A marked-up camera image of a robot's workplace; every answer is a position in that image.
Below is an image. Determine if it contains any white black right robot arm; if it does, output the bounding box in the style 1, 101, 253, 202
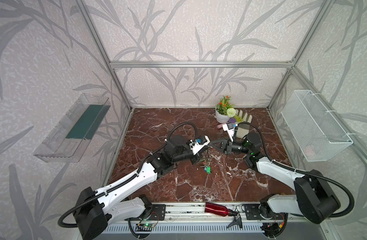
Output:
210, 134, 341, 224

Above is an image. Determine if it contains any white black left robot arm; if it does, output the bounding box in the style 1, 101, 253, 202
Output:
72, 136, 210, 240

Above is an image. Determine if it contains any beige grey garden glove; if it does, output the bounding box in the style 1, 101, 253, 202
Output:
231, 109, 253, 139

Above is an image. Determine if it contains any white flower pot with plant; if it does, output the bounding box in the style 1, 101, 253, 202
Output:
216, 96, 237, 124

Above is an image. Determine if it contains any red spray bottle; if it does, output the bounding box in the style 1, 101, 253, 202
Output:
205, 202, 238, 217

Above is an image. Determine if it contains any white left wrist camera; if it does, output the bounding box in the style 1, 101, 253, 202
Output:
189, 136, 210, 155

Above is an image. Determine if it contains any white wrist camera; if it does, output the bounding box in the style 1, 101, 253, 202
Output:
189, 136, 210, 155
223, 124, 236, 142

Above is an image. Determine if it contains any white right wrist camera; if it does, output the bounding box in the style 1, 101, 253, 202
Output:
223, 124, 236, 142

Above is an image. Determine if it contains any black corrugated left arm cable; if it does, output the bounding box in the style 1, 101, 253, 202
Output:
57, 121, 199, 229

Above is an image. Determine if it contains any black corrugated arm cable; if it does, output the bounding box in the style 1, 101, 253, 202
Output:
57, 121, 199, 229
236, 121, 355, 219

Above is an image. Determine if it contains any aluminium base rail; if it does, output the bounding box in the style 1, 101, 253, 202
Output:
77, 201, 280, 233

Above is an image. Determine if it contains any white wire mesh basket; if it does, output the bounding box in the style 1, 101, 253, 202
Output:
281, 90, 353, 162

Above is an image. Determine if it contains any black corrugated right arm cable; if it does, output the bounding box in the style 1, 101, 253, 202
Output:
236, 121, 355, 219

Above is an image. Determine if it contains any clear plastic wall shelf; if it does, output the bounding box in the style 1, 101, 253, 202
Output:
33, 94, 111, 163

